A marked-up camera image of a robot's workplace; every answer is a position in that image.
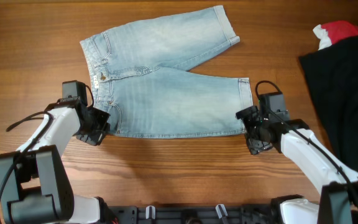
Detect light blue denim shorts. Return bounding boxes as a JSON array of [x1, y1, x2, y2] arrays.
[[80, 5, 252, 139]]

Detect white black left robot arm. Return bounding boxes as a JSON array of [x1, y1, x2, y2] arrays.
[[0, 101, 119, 223]]

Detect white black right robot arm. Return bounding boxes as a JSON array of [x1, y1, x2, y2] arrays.
[[236, 106, 358, 223]]

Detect black garment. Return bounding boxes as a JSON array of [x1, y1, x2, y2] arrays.
[[299, 36, 358, 171]]

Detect red and white garment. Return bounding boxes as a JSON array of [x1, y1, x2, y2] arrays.
[[313, 21, 358, 50]]

